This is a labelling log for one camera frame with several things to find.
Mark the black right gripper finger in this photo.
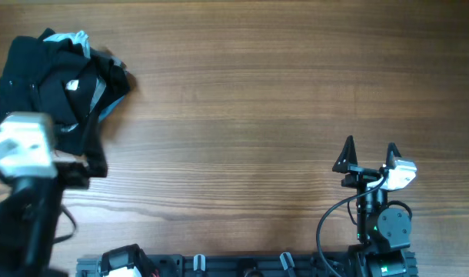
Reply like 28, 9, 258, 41
385, 142, 401, 168
332, 135, 358, 172

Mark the black polo shirt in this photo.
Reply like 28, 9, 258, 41
0, 27, 131, 157

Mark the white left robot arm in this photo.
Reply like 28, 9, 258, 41
0, 126, 108, 276

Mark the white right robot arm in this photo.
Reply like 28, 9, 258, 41
331, 135, 417, 276

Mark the black folded garment pile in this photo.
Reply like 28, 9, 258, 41
40, 28, 131, 155

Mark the light blue crumpled garment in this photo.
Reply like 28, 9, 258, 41
44, 30, 91, 58

